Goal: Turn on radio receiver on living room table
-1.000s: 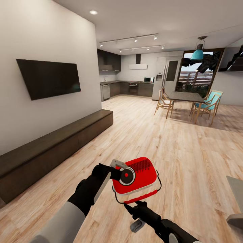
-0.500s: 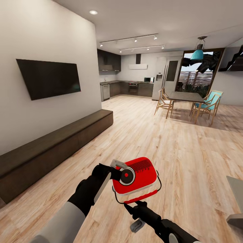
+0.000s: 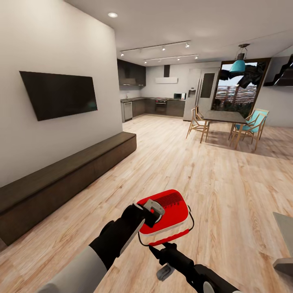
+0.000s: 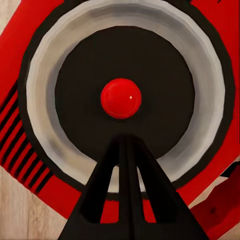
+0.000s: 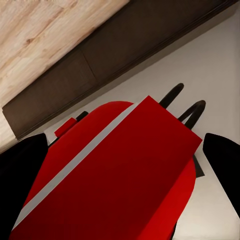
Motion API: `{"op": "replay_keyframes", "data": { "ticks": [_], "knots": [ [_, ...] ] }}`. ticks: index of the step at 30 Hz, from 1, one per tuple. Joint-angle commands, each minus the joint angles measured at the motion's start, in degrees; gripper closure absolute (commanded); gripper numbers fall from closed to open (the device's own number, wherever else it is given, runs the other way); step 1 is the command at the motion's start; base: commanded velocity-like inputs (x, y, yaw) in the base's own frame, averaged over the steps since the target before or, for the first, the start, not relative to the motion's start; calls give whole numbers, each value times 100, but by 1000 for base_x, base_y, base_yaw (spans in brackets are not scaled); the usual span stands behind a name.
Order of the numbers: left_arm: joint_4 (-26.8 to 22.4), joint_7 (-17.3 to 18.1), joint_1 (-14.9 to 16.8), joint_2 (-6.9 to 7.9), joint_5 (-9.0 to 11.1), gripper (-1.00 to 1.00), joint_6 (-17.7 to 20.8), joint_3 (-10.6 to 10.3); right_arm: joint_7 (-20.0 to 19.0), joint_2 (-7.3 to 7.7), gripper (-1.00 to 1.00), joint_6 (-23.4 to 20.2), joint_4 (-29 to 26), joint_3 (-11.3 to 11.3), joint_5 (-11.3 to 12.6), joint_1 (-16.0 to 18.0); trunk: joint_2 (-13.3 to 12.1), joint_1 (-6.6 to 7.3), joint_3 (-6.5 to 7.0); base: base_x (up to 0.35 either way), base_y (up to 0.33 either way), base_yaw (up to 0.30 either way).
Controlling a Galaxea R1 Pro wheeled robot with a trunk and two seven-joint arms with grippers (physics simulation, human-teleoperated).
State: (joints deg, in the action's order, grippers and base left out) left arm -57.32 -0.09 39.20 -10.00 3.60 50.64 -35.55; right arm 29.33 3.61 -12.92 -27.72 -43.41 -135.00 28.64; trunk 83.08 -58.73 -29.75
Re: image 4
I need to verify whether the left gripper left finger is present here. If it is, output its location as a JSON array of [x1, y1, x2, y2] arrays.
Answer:
[[57, 133, 133, 240]]

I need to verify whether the radio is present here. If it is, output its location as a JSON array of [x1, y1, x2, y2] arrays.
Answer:
[[0, 0, 240, 240]]

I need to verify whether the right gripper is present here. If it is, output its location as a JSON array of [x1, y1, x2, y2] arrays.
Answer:
[[220, 161, 240, 178]]

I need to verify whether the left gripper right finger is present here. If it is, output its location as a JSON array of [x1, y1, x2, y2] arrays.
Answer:
[[125, 133, 210, 240]]

